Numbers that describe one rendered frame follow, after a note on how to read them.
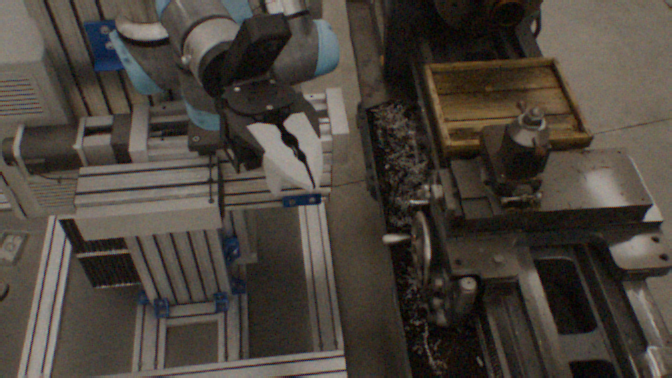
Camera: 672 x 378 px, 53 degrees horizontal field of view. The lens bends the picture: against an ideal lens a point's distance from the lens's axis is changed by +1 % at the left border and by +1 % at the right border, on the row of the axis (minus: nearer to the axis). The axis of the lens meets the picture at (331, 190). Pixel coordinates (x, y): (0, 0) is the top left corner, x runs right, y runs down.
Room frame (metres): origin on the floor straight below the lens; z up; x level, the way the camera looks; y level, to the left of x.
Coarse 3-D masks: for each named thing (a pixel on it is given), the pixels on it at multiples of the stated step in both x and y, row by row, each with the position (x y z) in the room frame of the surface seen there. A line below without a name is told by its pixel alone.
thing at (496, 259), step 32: (448, 224) 0.85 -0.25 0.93; (512, 224) 0.85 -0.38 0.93; (544, 224) 0.85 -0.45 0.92; (576, 224) 0.85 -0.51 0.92; (608, 224) 0.85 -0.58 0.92; (640, 224) 0.85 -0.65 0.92; (448, 256) 0.78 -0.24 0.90; (480, 256) 0.78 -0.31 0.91; (512, 256) 0.78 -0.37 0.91; (608, 256) 0.79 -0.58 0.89; (640, 256) 0.78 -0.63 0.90; (480, 288) 0.73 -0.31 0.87; (512, 288) 0.72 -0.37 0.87
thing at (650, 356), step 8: (648, 344) 0.49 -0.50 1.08; (648, 352) 0.47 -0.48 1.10; (656, 352) 0.47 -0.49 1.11; (664, 352) 0.47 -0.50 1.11; (640, 360) 0.46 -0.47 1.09; (648, 360) 0.46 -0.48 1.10; (656, 360) 0.46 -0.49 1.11; (664, 360) 0.45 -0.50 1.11; (640, 368) 0.45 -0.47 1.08; (648, 368) 0.45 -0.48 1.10; (656, 368) 0.44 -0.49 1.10; (664, 368) 0.44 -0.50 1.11; (648, 376) 0.44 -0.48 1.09; (656, 376) 0.43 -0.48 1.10; (664, 376) 0.42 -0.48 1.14
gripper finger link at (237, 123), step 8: (224, 112) 0.49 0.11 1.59; (232, 112) 0.49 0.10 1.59; (232, 120) 0.47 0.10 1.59; (240, 120) 0.48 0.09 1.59; (248, 120) 0.48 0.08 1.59; (232, 128) 0.46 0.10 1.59; (240, 128) 0.46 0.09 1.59; (232, 136) 0.46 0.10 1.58; (240, 136) 0.45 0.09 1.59; (248, 136) 0.45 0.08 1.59; (240, 144) 0.45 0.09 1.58; (248, 144) 0.45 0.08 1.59; (256, 144) 0.44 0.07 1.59; (256, 152) 0.44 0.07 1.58; (264, 152) 0.43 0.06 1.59
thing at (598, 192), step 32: (480, 160) 0.99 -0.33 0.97; (576, 160) 0.99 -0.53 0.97; (608, 160) 0.99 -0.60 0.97; (448, 192) 0.90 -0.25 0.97; (480, 192) 0.90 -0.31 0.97; (544, 192) 0.90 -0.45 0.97; (576, 192) 0.90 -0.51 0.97; (608, 192) 0.90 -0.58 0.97; (640, 192) 0.90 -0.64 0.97; (480, 224) 0.84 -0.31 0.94
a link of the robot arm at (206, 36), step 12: (204, 24) 0.62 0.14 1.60; (216, 24) 0.62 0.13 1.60; (228, 24) 0.63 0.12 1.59; (192, 36) 0.61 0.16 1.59; (204, 36) 0.60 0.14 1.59; (216, 36) 0.60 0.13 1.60; (228, 36) 0.60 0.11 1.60; (192, 48) 0.60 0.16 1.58; (204, 48) 0.59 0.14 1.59; (192, 60) 0.59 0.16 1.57
